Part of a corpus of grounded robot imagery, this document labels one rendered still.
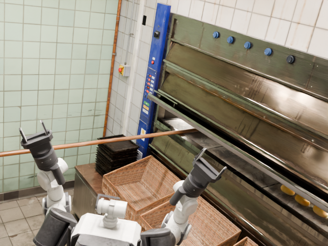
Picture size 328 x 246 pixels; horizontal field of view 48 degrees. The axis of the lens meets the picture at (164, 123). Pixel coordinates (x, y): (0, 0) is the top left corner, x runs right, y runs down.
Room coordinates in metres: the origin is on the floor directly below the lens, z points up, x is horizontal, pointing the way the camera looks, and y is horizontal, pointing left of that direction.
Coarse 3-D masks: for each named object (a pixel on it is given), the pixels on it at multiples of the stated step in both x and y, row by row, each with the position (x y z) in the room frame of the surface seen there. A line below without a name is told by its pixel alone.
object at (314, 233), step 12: (192, 144) 2.66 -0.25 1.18; (204, 156) 2.54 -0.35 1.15; (216, 156) 2.53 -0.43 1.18; (228, 168) 2.36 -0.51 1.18; (240, 180) 2.25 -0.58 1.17; (252, 192) 2.15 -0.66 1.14; (264, 192) 2.11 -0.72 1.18; (276, 204) 2.00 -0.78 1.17; (288, 216) 1.92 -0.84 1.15; (300, 216) 1.90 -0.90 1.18; (312, 228) 1.80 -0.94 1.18; (324, 240) 1.74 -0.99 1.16
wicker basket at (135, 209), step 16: (144, 160) 2.96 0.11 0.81; (112, 176) 2.77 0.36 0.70; (128, 176) 2.87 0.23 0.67; (144, 176) 2.96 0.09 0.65; (160, 176) 2.82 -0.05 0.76; (176, 176) 2.70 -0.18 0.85; (112, 192) 2.58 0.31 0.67; (128, 192) 2.75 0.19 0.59; (144, 192) 2.80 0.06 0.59; (160, 192) 2.74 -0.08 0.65; (128, 208) 2.38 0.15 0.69; (144, 208) 2.34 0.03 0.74
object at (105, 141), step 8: (192, 128) 2.93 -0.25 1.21; (128, 136) 2.55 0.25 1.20; (136, 136) 2.57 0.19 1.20; (144, 136) 2.61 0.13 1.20; (152, 136) 2.66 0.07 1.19; (64, 144) 2.23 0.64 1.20; (72, 144) 2.26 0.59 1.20; (80, 144) 2.29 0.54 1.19; (88, 144) 2.33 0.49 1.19; (0, 152) 1.99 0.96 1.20; (8, 152) 2.01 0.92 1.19; (16, 152) 2.03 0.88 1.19; (24, 152) 2.06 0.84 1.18
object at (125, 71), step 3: (120, 63) 3.53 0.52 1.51; (120, 66) 3.51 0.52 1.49; (123, 66) 3.46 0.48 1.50; (126, 66) 3.47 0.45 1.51; (129, 66) 3.49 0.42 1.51; (123, 69) 3.45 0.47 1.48; (126, 69) 3.47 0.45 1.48; (129, 69) 3.49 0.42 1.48; (120, 72) 3.49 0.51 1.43; (123, 72) 3.45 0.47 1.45; (126, 72) 3.47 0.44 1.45; (129, 72) 3.49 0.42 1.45; (123, 75) 3.45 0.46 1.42; (126, 75) 3.47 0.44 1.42
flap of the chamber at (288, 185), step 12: (168, 108) 2.73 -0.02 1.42; (180, 108) 2.86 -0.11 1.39; (204, 132) 2.39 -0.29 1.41; (216, 132) 2.45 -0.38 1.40; (240, 144) 2.33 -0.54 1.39; (240, 156) 2.11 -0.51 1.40; (264, 168) 1.96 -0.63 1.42; (276, 168) 2.04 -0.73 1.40; (276, 180) 1.88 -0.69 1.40; (300, 180) 1.96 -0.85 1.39; (300, 192) 1.76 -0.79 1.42; (312, 192) 1.81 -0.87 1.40
